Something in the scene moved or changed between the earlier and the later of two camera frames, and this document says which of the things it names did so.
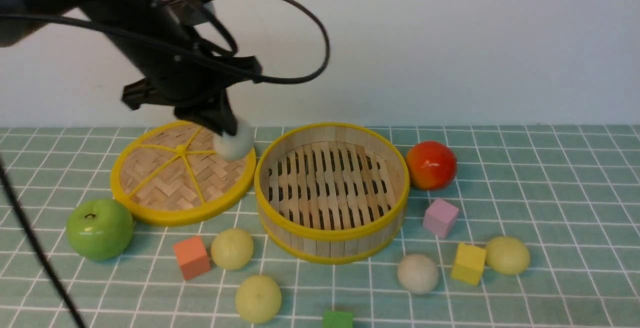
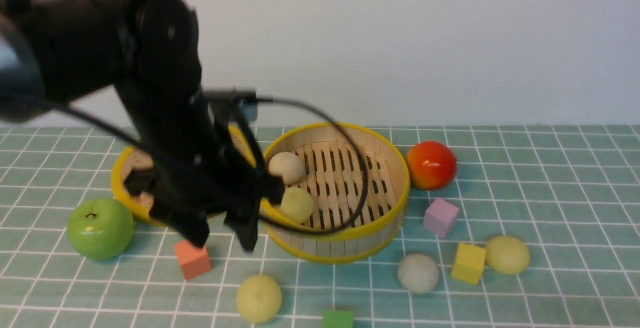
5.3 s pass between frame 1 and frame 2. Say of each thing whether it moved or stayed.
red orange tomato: stayed
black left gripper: moved
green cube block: stayed
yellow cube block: stayed
